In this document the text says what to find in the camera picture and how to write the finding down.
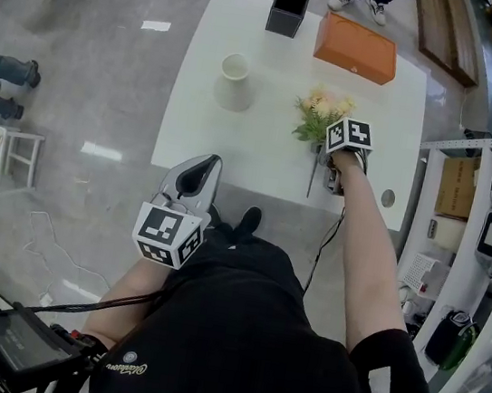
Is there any person's black clothed torso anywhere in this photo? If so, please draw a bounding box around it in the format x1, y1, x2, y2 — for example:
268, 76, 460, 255
86, 203, 458, 393

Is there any black and green bag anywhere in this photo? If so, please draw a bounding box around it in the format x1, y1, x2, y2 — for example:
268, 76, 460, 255
421, 305, 484, 375

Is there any cardboard box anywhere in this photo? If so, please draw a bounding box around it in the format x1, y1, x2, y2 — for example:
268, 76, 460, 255
434, 151, 482, 221

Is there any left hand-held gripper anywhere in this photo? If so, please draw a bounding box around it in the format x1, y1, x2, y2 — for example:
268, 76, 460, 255
128, 144, 226, 275

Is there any person's right forearm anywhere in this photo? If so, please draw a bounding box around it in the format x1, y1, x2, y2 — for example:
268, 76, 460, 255
302, 150, 433, 358

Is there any white vase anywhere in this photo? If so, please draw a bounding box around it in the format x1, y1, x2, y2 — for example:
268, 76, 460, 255
210, 51, 263, 115

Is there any white perforated basket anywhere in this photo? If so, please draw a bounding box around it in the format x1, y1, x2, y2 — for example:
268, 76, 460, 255
400, 250, 453, 302

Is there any white side cart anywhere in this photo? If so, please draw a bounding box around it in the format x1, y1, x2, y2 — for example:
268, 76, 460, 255
0, 120, 47, 200

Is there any white table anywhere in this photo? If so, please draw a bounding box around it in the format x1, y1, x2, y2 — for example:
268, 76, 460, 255
145, 0, 439, 233

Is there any yellow and peach flowers bouquet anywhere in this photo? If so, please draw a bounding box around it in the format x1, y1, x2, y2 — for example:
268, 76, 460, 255
280, 81, 362, 205

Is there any black floor adapter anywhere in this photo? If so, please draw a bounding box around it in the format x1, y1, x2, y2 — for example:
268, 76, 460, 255
463, 127, 492, 142

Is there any person's black shoe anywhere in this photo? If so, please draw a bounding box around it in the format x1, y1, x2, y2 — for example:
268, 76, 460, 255
237, 205, 265, 243

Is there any cream box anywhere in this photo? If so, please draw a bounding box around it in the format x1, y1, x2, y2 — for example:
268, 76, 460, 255
432, 216, 466, 254

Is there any wooden platform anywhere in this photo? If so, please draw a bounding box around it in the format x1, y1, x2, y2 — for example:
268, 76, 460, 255
403, 0, 492, 90

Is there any thin black cable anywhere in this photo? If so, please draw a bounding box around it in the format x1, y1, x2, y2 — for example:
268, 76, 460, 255
304, 201, 347, 296

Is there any black cable bundle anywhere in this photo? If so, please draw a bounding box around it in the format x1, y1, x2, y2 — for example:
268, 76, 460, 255
26, 271, 169, 333

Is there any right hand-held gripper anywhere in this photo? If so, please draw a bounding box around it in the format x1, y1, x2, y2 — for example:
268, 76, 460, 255
304, 113, 378, 200

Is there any person's left forearm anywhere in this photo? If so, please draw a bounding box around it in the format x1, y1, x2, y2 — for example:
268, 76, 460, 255
82, 250, 182, 350

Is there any white paper sheet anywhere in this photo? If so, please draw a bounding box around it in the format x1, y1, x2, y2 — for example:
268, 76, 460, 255
141, 18, 172, 34

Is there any orange box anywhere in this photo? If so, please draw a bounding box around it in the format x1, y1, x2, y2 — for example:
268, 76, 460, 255
309, 9, 404, 89

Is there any white shelf unit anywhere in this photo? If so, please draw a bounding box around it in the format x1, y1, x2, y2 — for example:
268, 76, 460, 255
376, 118, 492, 393

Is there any black square box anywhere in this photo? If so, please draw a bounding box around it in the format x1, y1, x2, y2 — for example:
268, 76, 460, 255
264, 0, 310, 40

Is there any black tablet screen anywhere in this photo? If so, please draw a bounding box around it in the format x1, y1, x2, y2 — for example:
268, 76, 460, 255
0, 300, 96, 392

